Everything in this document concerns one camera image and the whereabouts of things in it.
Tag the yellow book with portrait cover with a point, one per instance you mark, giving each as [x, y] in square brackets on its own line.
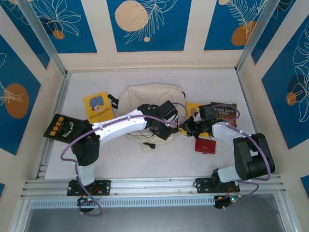
[192, 108]

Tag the red pencil case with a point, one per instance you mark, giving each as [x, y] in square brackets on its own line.
[205, 146]

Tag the cream canvas backpack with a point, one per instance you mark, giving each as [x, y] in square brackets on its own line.
[149, 94]

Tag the dark Three Days book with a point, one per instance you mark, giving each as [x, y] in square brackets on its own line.
[227, 113]

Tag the yellow book with blue-haired figure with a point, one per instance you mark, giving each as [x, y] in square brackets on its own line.
[96, 104]

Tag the black book with yellow title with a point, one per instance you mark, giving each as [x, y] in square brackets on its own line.
[58, 128]

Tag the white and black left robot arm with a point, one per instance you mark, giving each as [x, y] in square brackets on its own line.
[120, 125]

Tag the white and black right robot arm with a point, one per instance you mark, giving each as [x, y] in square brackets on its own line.
[251, 157]

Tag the small controller board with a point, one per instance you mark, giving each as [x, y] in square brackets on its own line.
[87, 200]
[227, 201]

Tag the grey metal panel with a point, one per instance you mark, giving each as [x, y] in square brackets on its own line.
[154, 220]

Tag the aluminium table side rail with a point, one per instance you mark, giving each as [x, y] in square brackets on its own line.
[253, 120]
[55, 120]

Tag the aluminium mounting rail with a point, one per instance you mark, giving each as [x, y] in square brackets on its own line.
[154, 186]

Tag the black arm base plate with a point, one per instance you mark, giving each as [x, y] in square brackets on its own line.
[106, 187]
[202, 184]

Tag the aluminium frame post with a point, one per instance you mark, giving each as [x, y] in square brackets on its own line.
[253, 36]
[43, 36]

